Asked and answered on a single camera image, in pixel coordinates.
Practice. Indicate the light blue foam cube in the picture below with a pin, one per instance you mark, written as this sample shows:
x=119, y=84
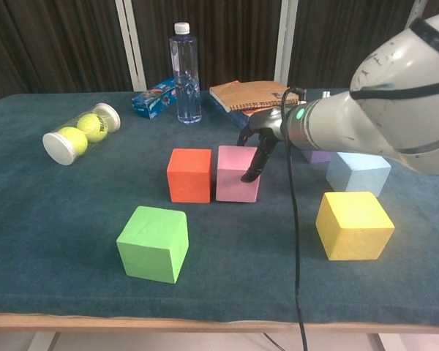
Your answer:
x=356, y=175

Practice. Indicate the clear tennis ball tube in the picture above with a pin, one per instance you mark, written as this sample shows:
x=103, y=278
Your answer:
x=58, y=148

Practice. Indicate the pink foam cube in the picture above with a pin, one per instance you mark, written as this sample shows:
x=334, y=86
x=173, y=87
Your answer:
x=232, y=183

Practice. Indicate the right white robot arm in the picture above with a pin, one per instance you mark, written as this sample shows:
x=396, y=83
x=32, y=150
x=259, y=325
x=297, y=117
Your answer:
x=380, y=109

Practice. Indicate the purple foam cube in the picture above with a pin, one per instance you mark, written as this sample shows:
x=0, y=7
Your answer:
x=318, y=157

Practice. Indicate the blue white card box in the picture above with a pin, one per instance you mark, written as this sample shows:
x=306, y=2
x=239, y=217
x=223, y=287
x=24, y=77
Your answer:
x=238, y=118

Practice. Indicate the clear plastic water bottle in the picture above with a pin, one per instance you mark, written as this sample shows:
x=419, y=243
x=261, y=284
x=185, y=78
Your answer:
x=184, y=73

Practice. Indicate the green foam cube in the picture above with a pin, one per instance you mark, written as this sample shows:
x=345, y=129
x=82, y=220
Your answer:
x=157, y=245

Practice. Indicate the yellow tennis ball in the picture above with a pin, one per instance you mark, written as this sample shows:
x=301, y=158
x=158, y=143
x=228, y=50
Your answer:
x=92, y=125
x=73, y=139

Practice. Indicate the brown cardboard package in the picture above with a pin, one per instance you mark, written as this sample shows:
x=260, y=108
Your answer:
x=248, y=93

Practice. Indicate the blue felt table cloth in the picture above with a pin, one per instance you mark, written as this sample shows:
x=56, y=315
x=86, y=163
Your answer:
x=77, y=190

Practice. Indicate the blue cookie box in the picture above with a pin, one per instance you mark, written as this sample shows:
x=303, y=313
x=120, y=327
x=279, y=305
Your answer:
x=153, y=100

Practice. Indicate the yellow foam cube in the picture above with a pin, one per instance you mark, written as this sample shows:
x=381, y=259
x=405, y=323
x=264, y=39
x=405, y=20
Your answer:
x=353, y=226

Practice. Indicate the red foam cube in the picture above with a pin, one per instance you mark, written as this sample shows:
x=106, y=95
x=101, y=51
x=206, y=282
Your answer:
x=188, y=179

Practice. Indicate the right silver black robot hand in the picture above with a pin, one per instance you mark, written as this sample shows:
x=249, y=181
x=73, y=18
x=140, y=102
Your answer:
x=269, y=124

